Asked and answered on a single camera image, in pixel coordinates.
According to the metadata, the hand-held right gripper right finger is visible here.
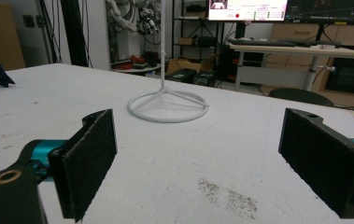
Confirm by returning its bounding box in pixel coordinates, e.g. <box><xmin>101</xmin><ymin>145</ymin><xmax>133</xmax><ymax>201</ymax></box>
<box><xmin>278</xmin><ymin>107</ymin><xmax>354</xmax><ymax>219</ymax></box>

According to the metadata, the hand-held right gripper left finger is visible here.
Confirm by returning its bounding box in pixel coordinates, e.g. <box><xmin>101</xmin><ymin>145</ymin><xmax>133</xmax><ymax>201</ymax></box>
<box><xmin>47</xmin><ymin>108</ymin><xmax>118</xmax><ymax>223</ymax></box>

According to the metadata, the black office chair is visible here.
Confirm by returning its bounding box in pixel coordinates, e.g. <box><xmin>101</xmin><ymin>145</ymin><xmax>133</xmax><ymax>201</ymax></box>
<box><xmin>267</xmin><ymin>87</ymin><xmax>335</xmax><ymax>107</ymax></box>

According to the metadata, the white metal stand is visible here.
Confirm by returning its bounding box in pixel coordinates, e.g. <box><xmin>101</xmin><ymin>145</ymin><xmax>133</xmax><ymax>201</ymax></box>
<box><xmin>126</xmin><ymin>0</ymin><xmax>210</xmax><ymax>124</ymax></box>

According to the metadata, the round white platform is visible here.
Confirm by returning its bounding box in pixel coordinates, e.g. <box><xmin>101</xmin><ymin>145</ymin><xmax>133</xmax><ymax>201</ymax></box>
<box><xmin>112</xmin><ymin>55</ymin><xmax>162</xmax><ymax>75</ymax></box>

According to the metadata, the light wooden desk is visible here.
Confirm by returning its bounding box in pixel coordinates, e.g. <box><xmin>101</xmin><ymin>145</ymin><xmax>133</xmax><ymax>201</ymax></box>
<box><xmin>229</xmin><ymin>42</ymin><xmax>354</xmax><ymax>92</ymax></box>

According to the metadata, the black stand pole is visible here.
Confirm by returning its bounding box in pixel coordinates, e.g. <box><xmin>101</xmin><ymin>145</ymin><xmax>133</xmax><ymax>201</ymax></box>
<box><xmin>60</xmin><ymin>0</ymin><xmax>89</xmax><ymax>68</ymax></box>

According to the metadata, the black storage box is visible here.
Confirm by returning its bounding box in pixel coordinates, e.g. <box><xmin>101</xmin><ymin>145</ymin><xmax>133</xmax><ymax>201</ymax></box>
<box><xmin>164</xmin><ymin>68</ymin><xmax>198</xmax><ymax>84</ymax></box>
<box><xmin>192</xmin><ymin>70</ymin><xmax>218</xmax><ymax>88</ymax></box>

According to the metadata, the black keyboard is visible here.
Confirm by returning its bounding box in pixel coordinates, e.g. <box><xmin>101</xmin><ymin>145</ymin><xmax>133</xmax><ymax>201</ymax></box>
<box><xmin>227</xmin><ymin>37</ymin><xmax>296</xmax><ymax>48</ymax></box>

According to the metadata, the cardboard box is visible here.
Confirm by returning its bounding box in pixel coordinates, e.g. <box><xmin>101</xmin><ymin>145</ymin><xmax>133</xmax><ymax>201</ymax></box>
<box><xmin>165</xmin><ymin>53</ymin><xmax>219</xmax><ymax>76</ymax></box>

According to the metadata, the dark computer monitor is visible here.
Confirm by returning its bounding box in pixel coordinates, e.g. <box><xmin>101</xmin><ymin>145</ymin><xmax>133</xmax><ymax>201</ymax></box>
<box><xmin>285</xmin><ymin>0</ymin><xmax>354</xmax><ymax>26</ymax></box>

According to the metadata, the white humanoid robot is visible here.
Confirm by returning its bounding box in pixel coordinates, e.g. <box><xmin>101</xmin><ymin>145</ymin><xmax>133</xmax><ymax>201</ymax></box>
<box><xmin>105</xmin><ymin>0</ymin><xmax>163</xmax><ymax>35</ymax></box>

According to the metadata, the lit computer monitor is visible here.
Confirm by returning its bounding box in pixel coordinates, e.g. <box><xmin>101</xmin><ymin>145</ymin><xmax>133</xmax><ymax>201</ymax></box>
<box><xmin>207</xmin><ymin>0</ymin><xmax>290</xmax><ymax>23</ymax></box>

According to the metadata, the black metal shelf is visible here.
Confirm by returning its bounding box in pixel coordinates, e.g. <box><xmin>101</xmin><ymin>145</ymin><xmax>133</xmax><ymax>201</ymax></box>
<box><xmin>171</xmin><ymin>0</ymin><xmax>225</xmax><ymax>63</ymax></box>

